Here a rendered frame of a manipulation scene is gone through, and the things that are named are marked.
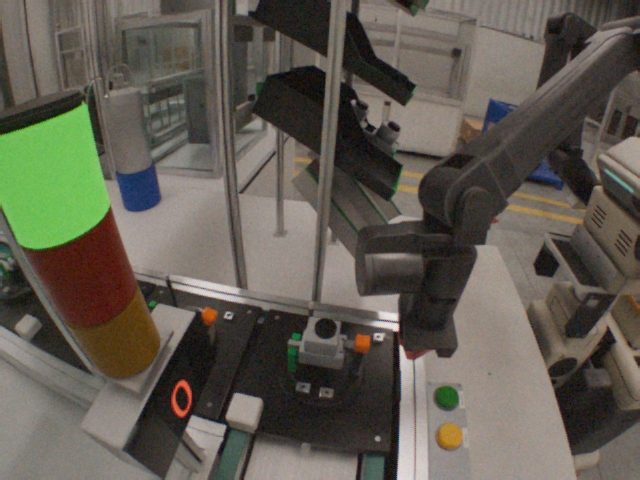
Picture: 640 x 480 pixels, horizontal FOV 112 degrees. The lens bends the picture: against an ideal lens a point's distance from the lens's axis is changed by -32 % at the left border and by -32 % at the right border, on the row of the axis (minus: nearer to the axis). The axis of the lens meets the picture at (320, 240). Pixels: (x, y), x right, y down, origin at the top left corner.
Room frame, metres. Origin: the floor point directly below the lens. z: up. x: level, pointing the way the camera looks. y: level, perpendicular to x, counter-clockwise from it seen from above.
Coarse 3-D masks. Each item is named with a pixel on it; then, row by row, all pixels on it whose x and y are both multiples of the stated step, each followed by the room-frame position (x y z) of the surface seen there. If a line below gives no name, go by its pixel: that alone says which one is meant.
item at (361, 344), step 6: (360, 336) 0.27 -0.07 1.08; (366, 336) 0.27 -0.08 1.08; (348, 342) 0.27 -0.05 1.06; (354, 342) 0.27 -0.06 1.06; (360, 342) 0.26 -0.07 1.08; (366, 342) 0.26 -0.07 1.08; (348, 348) 0.26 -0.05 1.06; (354, 348) 0.26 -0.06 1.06; (360, 348) 0.26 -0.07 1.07; (366, 348) 0.26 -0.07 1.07; (354, 354) 0.27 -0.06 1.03; (360, 354) 0.26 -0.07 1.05; (354, 360) 0.26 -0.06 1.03; (360, 360) 0.26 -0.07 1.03; (354, 366) 0.26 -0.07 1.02
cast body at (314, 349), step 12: (312, 324) 0.28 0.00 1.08; (324, 324) 0.27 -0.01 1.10; (336, 324) 0.28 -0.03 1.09; (312, 336) 0.26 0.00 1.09; (324, 336) 0.26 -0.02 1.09; (336, 336) 0.26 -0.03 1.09; (288, 348) 0.27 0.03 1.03; (300, 348) 0.26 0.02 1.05; (312, 348) 0.25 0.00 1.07; (324, 348) 0.25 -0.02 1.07; (336, 348) 0.25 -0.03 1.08; (300, 360) 0.25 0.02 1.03; (312, 360) 0.25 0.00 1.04; (324, 360) 0.25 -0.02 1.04; (336, 360) 0.25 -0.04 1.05
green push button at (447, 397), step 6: (438, 390) 0.24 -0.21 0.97; (444, 390) 0.24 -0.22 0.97; (450, 390) 0.24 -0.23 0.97; (438, 396) 0.23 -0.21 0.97; (444, 396) 0.23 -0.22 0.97; (450, 396) 0.23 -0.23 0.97; (456, 396) 0.23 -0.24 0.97; (438, 402) 0.22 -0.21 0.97; (444, 402) 0.22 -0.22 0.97; (450, 402) 0.22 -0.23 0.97; (456, 402) 0.22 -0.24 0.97
